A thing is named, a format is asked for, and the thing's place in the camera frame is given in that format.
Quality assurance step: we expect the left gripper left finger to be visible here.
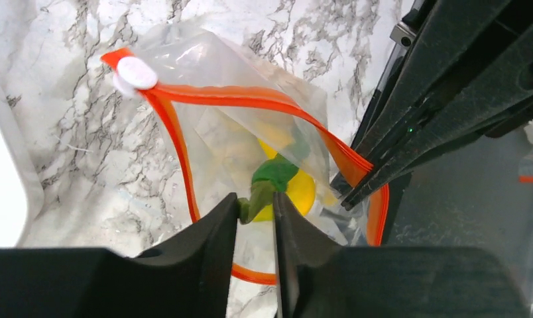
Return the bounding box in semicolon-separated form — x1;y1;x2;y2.
0;193;239;317

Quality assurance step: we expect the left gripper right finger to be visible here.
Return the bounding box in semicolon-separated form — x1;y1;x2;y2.
273;193;530;317

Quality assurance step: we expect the yellow banana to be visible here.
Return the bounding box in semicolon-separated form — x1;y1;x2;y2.
253;139;316;222

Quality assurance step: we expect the green chili pepper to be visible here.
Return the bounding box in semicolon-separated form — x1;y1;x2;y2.
238;154;299;225

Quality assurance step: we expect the white plastic bin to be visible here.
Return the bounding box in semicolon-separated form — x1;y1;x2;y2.
0;86;44;248

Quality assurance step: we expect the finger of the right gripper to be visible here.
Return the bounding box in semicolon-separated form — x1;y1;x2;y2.
342;66;533;210
332;1;533;195

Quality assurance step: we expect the clear zip top bag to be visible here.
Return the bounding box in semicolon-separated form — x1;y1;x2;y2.
101;25;390;285

